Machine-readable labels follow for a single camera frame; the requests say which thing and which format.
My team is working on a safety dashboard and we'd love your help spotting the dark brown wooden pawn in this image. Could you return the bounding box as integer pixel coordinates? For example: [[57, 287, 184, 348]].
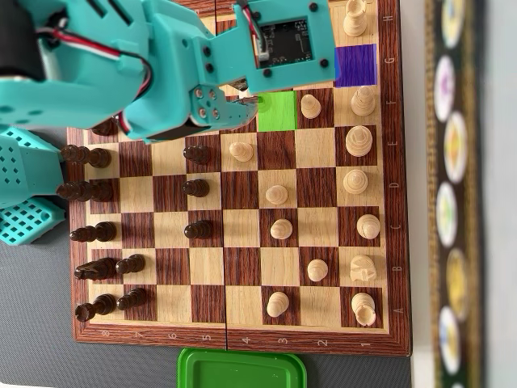
[[181, 179, 211, 199], [116, 253, 146, 276], [183, 220, 213, 242], [116, 287, 148, 311], [183, 145, 211, 165]]

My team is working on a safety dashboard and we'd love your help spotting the white wooden pawn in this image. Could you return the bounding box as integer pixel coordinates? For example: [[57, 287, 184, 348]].
[[266, 290, 290, 318], [265, 184, 288, 206], [301, 94, 322, 120], [229, 141, 254, 163], [269, 217, 294, 241], [306, 258, 330, 283]]

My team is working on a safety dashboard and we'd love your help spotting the white wooden knight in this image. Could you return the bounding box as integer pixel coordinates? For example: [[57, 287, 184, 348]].
[[349, 253, 376, 284]]

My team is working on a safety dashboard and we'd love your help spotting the dark brown wooden bishop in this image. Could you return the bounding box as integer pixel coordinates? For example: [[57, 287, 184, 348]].
[[69, 221, 118, 243]]

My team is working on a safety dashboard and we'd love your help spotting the red white black arm cable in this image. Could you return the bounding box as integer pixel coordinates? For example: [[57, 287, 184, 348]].
[[34, 23, 157, 96]]

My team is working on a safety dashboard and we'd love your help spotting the dark brown wooden queen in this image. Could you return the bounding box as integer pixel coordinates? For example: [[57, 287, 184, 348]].
[[55, 179, 115, 203]]

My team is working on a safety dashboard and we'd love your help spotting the red white camera cable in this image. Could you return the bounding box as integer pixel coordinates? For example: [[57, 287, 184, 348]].
[[237, 0, 270, 57]]

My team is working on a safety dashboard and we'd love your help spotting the teal perforated robot base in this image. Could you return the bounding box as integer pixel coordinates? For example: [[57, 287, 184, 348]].
[[0, 127, 68, 247]]

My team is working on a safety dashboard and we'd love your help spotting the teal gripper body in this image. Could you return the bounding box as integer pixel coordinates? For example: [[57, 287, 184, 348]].
[[120, 10, 217, 145]]

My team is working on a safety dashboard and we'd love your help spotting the white wooden king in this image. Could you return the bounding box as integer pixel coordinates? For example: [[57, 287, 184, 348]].
[[345, 124, 373, 158]]

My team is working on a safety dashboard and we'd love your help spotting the teal wrist camera housing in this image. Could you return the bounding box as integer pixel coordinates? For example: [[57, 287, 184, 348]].
[[233, 0, 337, 93]]

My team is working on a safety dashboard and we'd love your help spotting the dark brown wooden king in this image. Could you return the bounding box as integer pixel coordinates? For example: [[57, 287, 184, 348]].
[[59, 144, 112, 169]]

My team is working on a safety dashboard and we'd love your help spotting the white wooden queen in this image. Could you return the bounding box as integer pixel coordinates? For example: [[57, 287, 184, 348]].
[[343, 168, 369, 196]]

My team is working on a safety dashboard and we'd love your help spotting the wooden chessboard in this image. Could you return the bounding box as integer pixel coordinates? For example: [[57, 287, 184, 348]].
[[66, 0, 413, 356]]

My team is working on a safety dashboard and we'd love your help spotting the white wooden rook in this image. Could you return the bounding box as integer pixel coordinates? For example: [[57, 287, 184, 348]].
[[342, 0, 367, 36], [350, 291, 377, 328]]

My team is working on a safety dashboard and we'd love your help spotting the white wooden bishop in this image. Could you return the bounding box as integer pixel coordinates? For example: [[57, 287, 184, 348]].
[[355, 213, 381, 240], [350, 85, 377, 118]]

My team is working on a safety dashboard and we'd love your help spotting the dark brown wooden knight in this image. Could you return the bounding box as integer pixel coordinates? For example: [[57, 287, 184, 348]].
[[74, 257, 119, 282]]

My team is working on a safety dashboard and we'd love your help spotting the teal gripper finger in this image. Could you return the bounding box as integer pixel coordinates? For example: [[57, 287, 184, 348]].
[[220, 76, 254, 100], [188, 83, 260, 130]]

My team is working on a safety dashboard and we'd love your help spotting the dark brown wooden rook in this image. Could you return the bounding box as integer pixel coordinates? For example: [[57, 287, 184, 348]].
[[74, 293, 117, 323]]

